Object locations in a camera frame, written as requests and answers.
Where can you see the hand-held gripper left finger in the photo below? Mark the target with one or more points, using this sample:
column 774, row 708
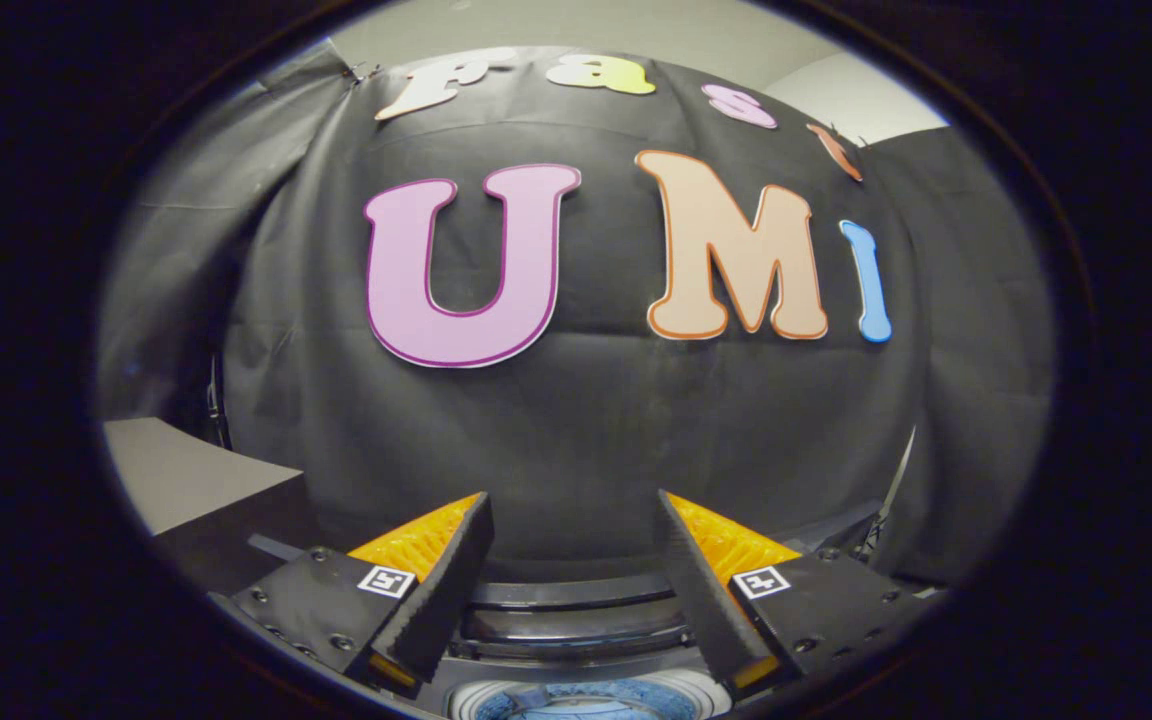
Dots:
column 436, row 600

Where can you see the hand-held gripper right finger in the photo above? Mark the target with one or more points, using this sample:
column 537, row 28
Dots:
column 711, row 610

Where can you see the light blue shirt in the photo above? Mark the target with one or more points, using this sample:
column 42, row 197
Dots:
column 616, row 700

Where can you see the black backdrop cloth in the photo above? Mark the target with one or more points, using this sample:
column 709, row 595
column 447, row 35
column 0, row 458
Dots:
column 586, row 430

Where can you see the black light stand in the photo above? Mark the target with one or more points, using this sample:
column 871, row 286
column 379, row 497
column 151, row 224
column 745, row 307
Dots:
column 898, row 480

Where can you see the beige and grey cabinet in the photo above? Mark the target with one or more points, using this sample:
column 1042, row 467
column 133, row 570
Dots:
column 186, row 470

